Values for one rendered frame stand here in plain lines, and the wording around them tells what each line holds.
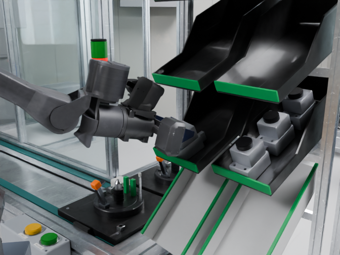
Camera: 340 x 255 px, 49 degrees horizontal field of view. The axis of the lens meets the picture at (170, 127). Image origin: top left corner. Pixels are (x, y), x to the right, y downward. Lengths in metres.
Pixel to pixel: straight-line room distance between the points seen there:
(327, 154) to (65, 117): 0.46
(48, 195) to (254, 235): 0.75
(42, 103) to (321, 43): 0.47
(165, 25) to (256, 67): 4.27
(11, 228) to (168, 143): 0.57
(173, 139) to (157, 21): 4.36
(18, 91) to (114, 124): 0.16
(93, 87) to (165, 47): 4.37
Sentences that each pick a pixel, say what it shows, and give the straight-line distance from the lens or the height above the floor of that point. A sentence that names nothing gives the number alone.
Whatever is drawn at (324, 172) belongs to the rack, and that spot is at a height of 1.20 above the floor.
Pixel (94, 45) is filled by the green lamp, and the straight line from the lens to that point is 1.16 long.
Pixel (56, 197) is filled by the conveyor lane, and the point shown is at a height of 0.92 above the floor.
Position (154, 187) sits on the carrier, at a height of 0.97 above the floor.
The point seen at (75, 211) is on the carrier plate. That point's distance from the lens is 1.08.
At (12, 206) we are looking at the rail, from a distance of 1.19.
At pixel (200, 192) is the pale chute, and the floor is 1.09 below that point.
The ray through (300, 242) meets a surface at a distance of 1.19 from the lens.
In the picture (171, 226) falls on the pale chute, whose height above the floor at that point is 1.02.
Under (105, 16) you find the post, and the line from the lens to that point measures 1.18.
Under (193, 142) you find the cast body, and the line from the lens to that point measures 0.76.
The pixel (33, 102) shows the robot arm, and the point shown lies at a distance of 0.63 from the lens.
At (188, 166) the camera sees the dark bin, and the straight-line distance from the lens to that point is 0.74.
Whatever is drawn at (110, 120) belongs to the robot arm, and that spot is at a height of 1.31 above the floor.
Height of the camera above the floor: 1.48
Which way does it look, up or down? 16 degrees down
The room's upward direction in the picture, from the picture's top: straight up
